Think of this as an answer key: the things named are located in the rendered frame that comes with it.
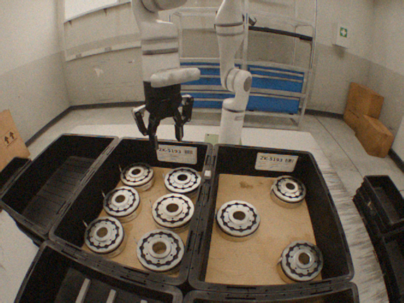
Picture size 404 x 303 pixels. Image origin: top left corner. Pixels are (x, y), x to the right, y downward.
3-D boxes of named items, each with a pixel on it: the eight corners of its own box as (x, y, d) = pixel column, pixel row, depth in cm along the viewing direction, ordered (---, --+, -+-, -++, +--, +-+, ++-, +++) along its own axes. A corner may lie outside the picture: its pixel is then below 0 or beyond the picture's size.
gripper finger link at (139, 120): (134, 106, 37) (146, 127, 41) (127, 110, 36) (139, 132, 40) (139, 109, 35) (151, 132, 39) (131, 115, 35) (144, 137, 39)
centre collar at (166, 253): (153, 236, 38) (152, 235, 38) (174, 241, 37) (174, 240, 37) (144, 255, 34) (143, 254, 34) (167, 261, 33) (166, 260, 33)
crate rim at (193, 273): (213, 149, 57) (213, 142, 56) (309, 157, 54) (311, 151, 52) (186, 291, 25) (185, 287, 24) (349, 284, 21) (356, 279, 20)
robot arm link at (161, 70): (155, 89, 29) (153, 50, 25) (134, 79, 36) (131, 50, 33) (202, 80, 33) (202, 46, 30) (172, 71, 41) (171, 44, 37)
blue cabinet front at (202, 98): (180, 106, 240) (177, 62, 208) (237, 108, 235) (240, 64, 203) (179, 107, 237) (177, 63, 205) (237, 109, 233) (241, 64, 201)
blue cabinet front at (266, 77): (243, 109, 235) (247, 64, 203) (296, 113, 230) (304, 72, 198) (244, 109, 232) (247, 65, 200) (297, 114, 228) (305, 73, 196)
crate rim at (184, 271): (122, 142, 61) (121, 136, 60) (213, 149, 57) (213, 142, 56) (51, 243, 28) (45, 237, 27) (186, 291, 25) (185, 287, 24)
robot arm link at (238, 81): (256, 71, 67) (249, 112, 77) (235, 66, 72) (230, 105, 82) (244, 73, 61) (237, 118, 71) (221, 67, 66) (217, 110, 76)
